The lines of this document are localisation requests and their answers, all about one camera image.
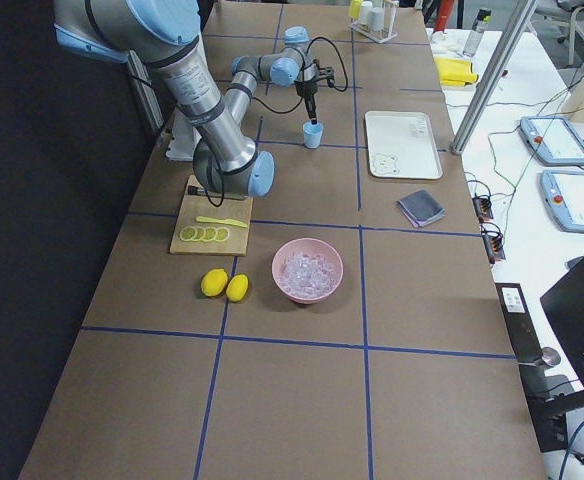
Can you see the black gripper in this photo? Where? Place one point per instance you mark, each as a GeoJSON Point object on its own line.
{"type": "Point", "coordinates": [305, 90]}

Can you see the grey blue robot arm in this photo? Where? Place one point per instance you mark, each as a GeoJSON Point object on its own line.
{"type": "Point", "coordinates": [166, 37]}

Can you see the light blue paper cup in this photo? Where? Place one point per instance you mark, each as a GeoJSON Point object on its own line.
{"type": "Point", "coordinates": [312, 134]}

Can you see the yellow upturned cup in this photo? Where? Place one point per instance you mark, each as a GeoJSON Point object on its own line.
{"type": "Point", "coordinates": [354, 9]}

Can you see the white upturned cup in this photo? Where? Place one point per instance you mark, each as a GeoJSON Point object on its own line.
{"type": "Point", "coordinates": [377, 21]}
{"type": "Point", "coordinates": [365, 12]}

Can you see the pile of clear ice cubes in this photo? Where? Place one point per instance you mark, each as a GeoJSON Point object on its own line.
{"type": "Point", "coordinates": [307, 276]}

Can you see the white bear serving tray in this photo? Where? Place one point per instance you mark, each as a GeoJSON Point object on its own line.
{"type": "Point", "coordinates": [401, 145]}

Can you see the folded grey purple cloth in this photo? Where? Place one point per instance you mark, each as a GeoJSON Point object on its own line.
{"type": "Point", "coordinates": [421, 208]}

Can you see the yellow cloth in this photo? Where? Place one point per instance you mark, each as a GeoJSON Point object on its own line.
{"type": "Point", "coordinates": [455, 72]}

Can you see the bamboo cutting board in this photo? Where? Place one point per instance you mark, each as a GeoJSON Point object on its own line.
{"type": "Point", "coordinates": [216, 207]}

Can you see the white cloth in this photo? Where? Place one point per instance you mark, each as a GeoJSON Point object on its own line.
{"type": "Point", "coordinates": [441, 43]}

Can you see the yellow plastic knife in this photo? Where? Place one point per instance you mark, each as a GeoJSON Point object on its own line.
{"type": "Point", "coordinates": [227, 221]}

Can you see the pink bowl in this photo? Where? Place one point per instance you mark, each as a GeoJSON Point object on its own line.
{"type": "Point", "coordinates": [310, 246]}

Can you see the yellow lemon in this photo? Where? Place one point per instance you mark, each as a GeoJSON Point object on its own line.
{"type": "Point", "coordinates": [237, 288]}
{"type": "Point", "coordinates": [214, 282]}

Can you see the clear water bottle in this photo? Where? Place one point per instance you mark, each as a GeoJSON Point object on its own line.
{"type": "Point", "coordinates": [476, 32]}

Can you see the blue teach pendant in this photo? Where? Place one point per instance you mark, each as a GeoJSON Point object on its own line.
{"type": "Point", "coordinates": [563, 193]}
{"type": "Point", "coordinates": [553, 140]}

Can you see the grey office chair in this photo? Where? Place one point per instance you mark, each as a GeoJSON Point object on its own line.
{"type": "Point", "coordinates": [575, 11]}

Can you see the black box with label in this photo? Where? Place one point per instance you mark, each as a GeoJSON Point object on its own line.
{"type": "Point", "coordinates": [523, 337]}

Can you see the white wire cup rack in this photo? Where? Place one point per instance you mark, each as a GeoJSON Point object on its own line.
{"type": "Point", "coordinates": [388, 32]}

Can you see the aluminium frame post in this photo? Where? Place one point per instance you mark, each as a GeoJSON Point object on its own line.
{"type": "Point", "coordinates": [497, 63]}

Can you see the black cable connector block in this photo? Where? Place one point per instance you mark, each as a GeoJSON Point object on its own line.
{"type": "Point", "coordinates": [483, 208]}
{"type": "Point", "coordinates": [493, 240]}

